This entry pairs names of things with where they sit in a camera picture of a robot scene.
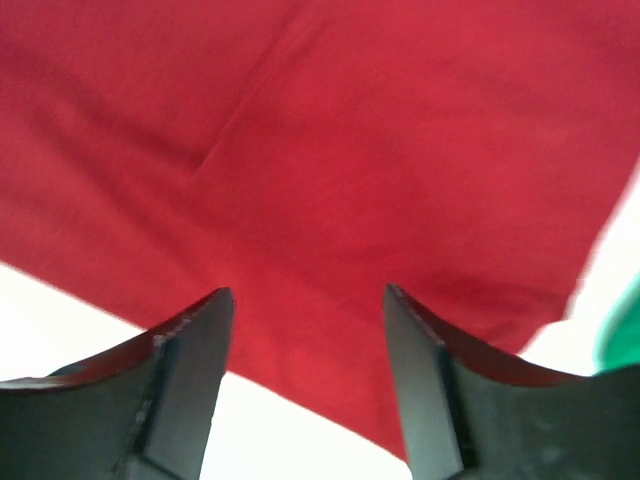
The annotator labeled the red t shirt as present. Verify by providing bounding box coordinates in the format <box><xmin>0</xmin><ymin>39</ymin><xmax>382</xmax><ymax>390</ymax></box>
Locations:
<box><xmin>1</xmin><ymin>1</ymin><xmax>639</xmax><ymax>456</ymax></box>

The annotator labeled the green t shirt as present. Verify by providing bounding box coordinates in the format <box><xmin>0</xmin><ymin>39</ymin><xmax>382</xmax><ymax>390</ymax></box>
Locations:
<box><xmin>593</xmin><ymin>274</ymin><xmax>640</xmax><ymax>374</ymax></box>

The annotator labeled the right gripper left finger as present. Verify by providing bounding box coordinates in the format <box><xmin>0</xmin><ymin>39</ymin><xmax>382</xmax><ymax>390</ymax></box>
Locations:
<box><xmin>1</xmin><ymin>288</ymin><xmax>234</xmax><ymax>480</ymax></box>

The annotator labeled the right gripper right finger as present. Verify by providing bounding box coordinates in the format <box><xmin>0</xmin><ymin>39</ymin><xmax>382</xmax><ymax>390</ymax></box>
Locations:
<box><xmin>384</xmin><ymin>285</ymin><xmax>639</xmax><ymax>480</ymax></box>

